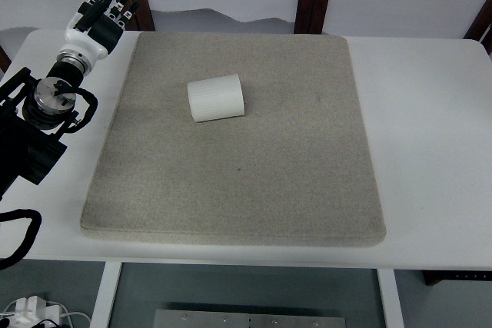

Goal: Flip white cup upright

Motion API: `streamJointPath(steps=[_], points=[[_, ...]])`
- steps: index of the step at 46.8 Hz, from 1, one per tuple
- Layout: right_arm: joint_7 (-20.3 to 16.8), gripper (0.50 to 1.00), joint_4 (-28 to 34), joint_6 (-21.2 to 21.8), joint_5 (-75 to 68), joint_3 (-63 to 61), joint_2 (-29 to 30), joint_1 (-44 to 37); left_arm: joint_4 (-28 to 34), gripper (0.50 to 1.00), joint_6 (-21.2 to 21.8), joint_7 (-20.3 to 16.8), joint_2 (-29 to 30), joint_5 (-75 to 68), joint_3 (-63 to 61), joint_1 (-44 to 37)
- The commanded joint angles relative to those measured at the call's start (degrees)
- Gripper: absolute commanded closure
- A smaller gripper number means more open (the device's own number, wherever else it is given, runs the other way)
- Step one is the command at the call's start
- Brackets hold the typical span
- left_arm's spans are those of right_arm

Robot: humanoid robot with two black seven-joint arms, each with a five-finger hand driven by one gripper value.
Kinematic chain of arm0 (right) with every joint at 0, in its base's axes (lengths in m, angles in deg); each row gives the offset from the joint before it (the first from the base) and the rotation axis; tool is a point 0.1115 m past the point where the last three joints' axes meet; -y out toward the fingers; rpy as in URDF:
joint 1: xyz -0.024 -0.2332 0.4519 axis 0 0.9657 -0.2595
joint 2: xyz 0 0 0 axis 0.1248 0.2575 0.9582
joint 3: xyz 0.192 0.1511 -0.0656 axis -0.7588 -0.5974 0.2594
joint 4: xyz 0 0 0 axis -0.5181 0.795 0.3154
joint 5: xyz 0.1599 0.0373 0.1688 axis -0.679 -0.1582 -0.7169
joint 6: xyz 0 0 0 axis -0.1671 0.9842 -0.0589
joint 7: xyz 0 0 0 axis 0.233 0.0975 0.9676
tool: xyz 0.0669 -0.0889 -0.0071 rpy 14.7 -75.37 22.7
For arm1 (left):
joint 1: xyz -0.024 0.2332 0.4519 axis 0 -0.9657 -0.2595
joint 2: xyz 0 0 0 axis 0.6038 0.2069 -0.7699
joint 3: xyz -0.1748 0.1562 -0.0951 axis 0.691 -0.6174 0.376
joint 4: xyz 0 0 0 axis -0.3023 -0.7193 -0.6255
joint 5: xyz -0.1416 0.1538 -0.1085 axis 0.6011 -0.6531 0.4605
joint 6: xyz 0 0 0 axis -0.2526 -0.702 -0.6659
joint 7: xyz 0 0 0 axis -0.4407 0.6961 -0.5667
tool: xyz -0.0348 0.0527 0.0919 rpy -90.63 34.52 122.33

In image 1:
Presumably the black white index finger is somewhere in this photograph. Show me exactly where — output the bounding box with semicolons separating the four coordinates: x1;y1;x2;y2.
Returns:
117;2;139;25

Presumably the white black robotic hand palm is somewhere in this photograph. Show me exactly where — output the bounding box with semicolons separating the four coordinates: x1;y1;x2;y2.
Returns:
57;13;124;68

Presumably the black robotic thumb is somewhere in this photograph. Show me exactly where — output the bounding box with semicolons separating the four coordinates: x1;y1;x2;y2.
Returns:
74;0;110;31

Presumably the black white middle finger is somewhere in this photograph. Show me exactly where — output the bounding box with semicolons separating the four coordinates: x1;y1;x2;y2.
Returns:
111;0;128;17

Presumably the white ribbed cup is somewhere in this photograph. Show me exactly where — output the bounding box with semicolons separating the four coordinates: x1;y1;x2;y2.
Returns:
187;74;245;122

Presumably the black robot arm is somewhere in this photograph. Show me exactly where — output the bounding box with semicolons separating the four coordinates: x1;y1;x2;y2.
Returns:
1;0;138;193

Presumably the beige square foam mat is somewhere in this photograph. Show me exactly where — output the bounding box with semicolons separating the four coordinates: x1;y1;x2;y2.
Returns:
81;32;386;247

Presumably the white power strip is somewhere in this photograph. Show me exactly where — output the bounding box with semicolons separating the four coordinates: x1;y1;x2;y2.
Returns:
1;296;62;327

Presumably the dark brown furniture corner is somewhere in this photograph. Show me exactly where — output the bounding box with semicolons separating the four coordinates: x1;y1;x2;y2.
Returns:
422;270;492;286

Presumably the black sleeved cable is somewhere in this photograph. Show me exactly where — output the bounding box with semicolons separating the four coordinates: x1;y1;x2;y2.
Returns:
0;208;42;270

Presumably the white cable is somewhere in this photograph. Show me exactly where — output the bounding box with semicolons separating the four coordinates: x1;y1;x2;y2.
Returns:
57;310;93;328

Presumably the grey metal base plate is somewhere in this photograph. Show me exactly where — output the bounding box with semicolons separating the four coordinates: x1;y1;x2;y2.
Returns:
153;309;346;328

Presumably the dark wooden frame right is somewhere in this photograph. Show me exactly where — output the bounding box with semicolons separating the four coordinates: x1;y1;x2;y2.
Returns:
464;0;491;48

